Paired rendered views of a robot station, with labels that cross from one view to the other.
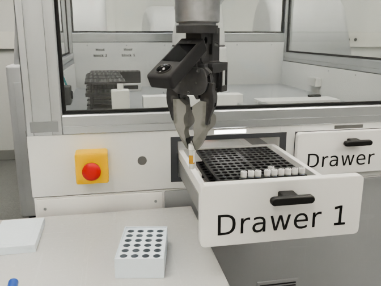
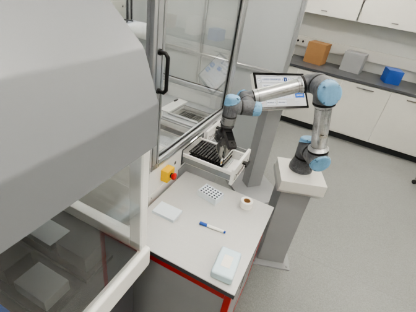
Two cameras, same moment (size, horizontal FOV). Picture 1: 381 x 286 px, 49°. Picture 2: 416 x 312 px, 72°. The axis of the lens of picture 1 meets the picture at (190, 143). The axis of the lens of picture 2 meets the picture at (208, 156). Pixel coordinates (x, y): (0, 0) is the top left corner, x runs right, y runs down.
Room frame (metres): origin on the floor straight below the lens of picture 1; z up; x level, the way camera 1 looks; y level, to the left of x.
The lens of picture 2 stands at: (0.07, 1.19, 1.82)
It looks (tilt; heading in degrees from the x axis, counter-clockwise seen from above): 32 degrees down; 302
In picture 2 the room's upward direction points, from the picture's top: 9 degrees clockwise
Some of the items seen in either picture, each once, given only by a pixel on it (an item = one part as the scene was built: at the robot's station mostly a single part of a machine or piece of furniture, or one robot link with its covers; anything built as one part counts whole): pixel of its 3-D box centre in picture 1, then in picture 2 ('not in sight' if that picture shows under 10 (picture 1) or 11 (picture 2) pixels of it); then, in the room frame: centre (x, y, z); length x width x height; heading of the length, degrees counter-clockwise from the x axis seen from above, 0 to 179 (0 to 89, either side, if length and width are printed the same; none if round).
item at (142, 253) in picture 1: (143, 250); (210, 194); (0.70, 0.09, 0.78); 0.12 x 0.08 x 0.04; 0
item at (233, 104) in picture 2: not in sight; (231, 106); (0.73, -0.01, 1.28); 0.09 x 0.08 x 0.11; 44
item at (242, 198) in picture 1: (282, 209); (240, 166); (0.67, -0.16, 0.87); 0.29 x 0.02 x 0.11; 101
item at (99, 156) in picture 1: (92, 166); (168, 173); (0.91, 0.22, 0.88); 0.07 x 0.05 x 0.07; 101
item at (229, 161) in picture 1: (245, 175); (210, 155); (0.87, -0.12, 0.87); 0.22 x 0.18 x 0.06; 11
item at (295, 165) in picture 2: not in sight; (302, 161); (0.41, -0.50, 0.88); 0.15 x 0.15 x 0.10
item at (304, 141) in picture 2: not in sight; (307, 147); (0.41, -0.49, 1.00); 0.13 x 0.12 x 0.14; 134
